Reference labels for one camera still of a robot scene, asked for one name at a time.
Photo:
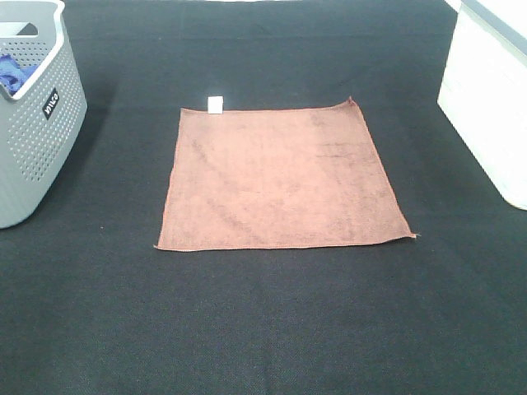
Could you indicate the white storage box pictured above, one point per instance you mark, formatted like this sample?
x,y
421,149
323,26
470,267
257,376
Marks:
x,y
483,90

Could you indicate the white towel label tag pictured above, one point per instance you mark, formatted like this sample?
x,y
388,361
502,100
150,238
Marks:
x,y
215,104

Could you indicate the grey perforated laundry basket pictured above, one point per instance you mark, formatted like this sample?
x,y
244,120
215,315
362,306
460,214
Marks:
x,y
41,119

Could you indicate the brown square towel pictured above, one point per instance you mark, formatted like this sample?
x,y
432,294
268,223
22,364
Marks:
x,y
278,179

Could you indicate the blue cloth in basket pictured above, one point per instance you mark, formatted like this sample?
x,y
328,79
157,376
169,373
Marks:
x,y
13,76

